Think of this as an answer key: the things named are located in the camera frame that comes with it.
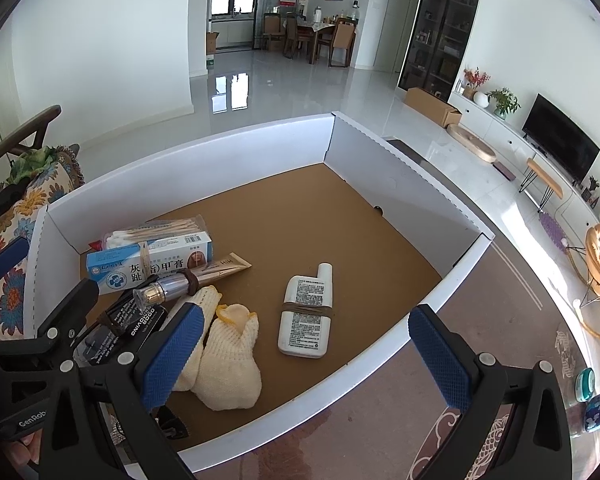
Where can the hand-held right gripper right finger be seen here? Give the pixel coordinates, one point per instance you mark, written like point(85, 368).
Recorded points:
point(442, 360)

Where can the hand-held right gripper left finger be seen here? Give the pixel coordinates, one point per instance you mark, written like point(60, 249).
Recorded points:
point(172, 357)

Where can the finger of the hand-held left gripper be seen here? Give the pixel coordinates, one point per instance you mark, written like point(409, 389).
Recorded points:
point(2, 262)
point(67, 310)

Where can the black printed carton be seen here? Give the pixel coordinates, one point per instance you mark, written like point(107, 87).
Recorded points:
point(135, 320)

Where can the cream knitted mitt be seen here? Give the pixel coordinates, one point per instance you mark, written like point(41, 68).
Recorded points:
point(230, 360)
point(205, 305)

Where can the silver sparkly hair clip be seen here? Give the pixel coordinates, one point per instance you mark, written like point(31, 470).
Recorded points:
point(172, 425)

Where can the blue and white medicine carton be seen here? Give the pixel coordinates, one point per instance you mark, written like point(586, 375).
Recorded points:
point(145, 267)

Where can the beige tube with clear cap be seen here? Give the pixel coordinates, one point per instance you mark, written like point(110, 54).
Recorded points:
point(215, 270)

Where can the pack of cotton swabs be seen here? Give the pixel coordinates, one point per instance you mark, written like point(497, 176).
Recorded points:
point(145, 232)

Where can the white bottle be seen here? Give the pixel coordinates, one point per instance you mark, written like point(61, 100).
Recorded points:
point(302, 320)

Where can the teal round container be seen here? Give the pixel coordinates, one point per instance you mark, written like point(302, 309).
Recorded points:
point(584, 385)

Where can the person's left hand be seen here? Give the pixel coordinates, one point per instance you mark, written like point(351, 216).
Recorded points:
point(20, 455)

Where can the wooden chair with floral cushion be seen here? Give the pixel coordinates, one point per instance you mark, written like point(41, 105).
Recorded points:
point(10, 220)

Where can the dark wooden chair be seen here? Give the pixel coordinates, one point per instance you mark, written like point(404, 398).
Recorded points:
point(20, 135)

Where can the purple round mat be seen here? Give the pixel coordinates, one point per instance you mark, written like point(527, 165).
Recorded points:
point(552, 230)

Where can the wooden bench with metal legs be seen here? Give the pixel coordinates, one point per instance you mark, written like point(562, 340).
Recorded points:
point(542, 177)

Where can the round wooden board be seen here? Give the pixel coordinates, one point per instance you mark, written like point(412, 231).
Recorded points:
point(472, 142)

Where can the small potted plant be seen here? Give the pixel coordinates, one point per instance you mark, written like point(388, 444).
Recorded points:
point(591, 190)

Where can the white television cabinet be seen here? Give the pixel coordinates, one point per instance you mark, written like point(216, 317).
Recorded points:
point(510, 135)

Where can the black television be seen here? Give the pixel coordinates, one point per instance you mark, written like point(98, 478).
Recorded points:
point(560, 140)

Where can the brown cardboard box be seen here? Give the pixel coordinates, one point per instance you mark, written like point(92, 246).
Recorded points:
point(430, 105)

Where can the white round vase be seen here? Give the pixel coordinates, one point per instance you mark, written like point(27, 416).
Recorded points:
point(481, 99)

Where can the green potted plant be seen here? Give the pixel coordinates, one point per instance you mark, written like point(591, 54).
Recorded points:
point(502, 100)

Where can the red flowers in vase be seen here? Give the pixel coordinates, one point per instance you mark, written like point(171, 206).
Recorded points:
point(475, 80)

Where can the dark glass display cabinet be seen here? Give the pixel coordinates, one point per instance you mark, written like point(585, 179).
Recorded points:
point(440, 30)

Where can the white interior door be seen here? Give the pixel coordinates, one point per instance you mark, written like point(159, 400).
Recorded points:
point(395, 25)

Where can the dining table with chairs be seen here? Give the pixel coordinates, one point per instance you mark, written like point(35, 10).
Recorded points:
point(310, 35)

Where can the glass sliding door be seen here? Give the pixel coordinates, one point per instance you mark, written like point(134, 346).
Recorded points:
point(240, 0)

